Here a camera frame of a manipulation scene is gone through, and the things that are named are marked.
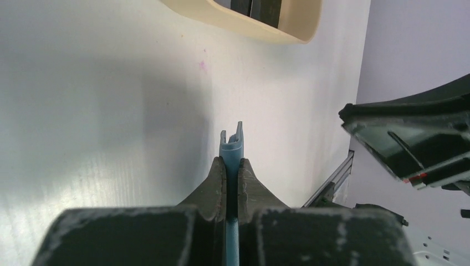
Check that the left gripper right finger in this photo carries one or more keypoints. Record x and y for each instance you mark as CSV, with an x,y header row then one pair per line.
x,y
271,233

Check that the beige oval tray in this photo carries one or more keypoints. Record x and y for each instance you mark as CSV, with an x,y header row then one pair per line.
x,y
282,22

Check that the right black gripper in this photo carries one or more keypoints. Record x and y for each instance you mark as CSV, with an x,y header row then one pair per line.
x,y
422,139

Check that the blue card holder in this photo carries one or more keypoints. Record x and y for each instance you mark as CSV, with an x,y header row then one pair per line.
x,y
231,150

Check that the white card in tray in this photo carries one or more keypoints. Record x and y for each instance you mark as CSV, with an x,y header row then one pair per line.
x,y
224,3

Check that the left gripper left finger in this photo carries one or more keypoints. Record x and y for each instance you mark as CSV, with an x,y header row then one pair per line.
x,y
190,233

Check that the black card in tray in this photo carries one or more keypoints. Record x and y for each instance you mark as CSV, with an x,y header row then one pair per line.
x,y
265,11

